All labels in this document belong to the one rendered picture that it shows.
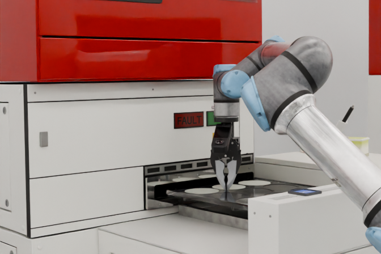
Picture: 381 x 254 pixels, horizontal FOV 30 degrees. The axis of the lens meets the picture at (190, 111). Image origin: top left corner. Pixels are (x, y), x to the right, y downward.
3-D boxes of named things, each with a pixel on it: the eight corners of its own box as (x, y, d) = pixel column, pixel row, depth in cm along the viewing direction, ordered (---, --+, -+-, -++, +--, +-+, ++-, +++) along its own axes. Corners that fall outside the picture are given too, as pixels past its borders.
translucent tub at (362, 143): (338, 160, 223) (338, 138, 223) (346, 157, 229) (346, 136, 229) (362, 161, 219) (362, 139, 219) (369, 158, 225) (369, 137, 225)
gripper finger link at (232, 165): (238, 187, 212) (238, 156, 211) (236, 191, 206) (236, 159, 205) (228, 187, 212) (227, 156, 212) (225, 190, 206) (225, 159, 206)
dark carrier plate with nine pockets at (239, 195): (170, 193, 208) (170, 190, 208) (254, 180, 230) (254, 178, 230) (254, 208, 181) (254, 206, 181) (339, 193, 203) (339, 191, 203)
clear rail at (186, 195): (164, 194, 208) (164, 189, 207) (168, 194, 208) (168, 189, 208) (254, 212, 179) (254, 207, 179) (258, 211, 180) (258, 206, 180)
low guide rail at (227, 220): (178, 215, 212) (178, 204, 212) (183, 214, 213) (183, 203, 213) (307, 244, 174) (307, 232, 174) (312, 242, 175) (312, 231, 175)
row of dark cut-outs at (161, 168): (144, 175, 207) (143, 166, 207) (250, 161, 235) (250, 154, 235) (145, 175, 206) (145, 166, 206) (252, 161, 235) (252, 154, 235)
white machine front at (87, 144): (26, 236, 186) (22, 83, 184) (249, 198, 238) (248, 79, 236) (32, 238, 183) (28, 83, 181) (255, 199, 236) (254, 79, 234)
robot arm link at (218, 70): (215, 64, 202) (210, 64, 210) (216, 102, 202) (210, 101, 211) (242, 64, 203) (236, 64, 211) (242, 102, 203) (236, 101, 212)
